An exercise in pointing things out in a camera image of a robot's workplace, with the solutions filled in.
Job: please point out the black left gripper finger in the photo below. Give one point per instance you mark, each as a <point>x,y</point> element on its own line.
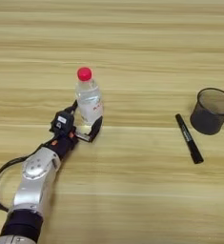
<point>96,128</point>
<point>74,107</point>

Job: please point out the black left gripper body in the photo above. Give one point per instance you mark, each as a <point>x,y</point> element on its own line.
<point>65,144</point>

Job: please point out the clear bottle with red cap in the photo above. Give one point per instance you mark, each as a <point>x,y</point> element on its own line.
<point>89,101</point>

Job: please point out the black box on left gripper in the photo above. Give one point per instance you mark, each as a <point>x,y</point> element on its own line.
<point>62,122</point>

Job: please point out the black marker pen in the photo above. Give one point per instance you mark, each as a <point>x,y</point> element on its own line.
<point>188,138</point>

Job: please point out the black mesh pen cup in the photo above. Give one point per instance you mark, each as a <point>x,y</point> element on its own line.
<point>205,122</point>

